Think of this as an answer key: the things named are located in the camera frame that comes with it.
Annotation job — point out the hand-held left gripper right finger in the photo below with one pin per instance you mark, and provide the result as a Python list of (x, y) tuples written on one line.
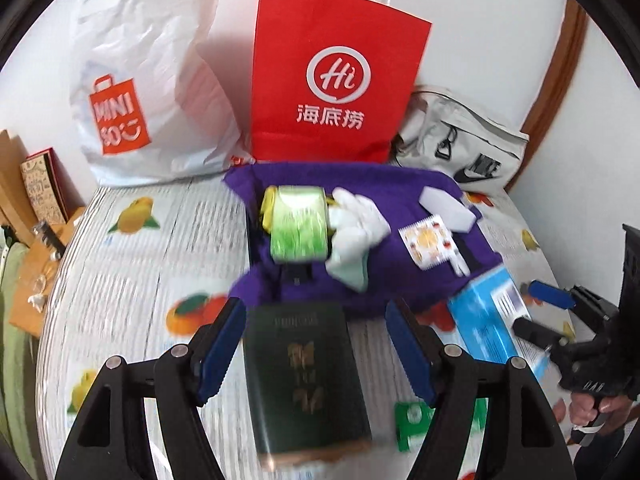
[(410, 352)]

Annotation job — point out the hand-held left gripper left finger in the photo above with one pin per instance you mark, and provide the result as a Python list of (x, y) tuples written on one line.
[(222, 352)]

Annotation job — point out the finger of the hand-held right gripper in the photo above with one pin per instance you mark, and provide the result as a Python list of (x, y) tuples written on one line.
[(547, 294), (537, 331)]

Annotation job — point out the blue tissue pack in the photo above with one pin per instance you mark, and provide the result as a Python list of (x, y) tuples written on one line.
[(492, 320)]

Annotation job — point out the gold and green tin box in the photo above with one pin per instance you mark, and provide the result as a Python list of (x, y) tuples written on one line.
[(305, 385)]

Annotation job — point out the fruit print sticker packet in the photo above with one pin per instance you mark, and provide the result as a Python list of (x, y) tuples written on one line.
[(430, 242)]

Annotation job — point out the white sponge block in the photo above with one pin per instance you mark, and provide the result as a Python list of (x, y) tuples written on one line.
[(447, 207)]

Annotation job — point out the white glove with mint cuff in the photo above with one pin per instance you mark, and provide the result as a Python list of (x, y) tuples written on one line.
[(355, 230)]

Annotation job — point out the green and white tissue pack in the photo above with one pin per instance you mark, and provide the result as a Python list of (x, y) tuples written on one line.
[(297, 225)]

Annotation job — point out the purple cloth bag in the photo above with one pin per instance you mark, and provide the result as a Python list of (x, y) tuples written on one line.
[(385, 195)]

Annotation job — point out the person's right hand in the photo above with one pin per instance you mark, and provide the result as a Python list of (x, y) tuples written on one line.
[(592, 410)]

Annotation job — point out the green and white packet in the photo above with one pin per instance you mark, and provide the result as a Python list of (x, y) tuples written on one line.
[(415, 422)]

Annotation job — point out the grey fabric bag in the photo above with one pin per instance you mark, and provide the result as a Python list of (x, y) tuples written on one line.
[(450, 135)]

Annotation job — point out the brown cardboard sheet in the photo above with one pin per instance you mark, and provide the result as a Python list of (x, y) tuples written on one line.
[(37, 280)]

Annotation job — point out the green cloth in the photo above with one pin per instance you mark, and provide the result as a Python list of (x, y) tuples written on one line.
[(15, 340)]

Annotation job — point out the patterned book with red edge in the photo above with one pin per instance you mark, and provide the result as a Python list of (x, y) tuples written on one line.
[(45, 185)]

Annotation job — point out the brown cardboard box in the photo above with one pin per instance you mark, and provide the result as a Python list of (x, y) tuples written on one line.
[(12, 185)]

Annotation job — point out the red paper bag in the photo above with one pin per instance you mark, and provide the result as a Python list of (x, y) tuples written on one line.
[(335, 85)]

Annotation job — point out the white plastic shopping bag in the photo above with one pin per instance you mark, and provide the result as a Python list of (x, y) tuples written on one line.
[(145, 60)]

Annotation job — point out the wooden door frame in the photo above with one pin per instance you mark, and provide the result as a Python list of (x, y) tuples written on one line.
[(555, 85)]

